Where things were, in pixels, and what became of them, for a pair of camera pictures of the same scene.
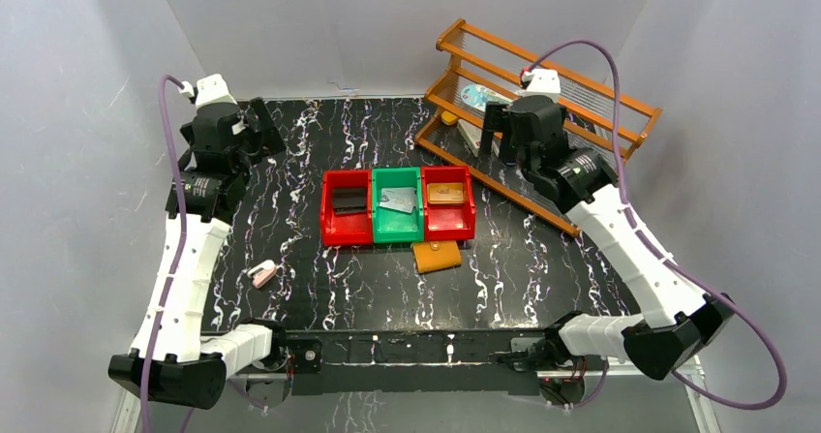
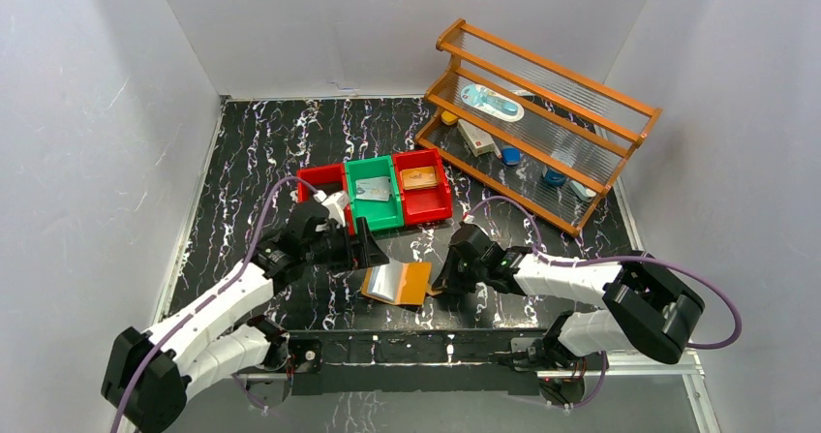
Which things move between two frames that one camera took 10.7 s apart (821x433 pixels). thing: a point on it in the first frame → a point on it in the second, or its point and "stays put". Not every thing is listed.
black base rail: x=410 y=360 stays put
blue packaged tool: x=477 y=96 stays put
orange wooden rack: x=545 y=135 stays put
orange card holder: x=436 y=255 → x=401 y=283
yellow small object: x=448 y=118 stays put
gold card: x=449 y=193 → x=415 y=178
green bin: x=391 y=225 → x=380 y=214
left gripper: x=255 y=131 → x=353 y=247
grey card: x=402 y=199 → x=374 y=189
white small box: x=471 y=135 stays put
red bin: x=448 y=202 → x=423 y=204
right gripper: x=503 y=133 → x=453 y=265
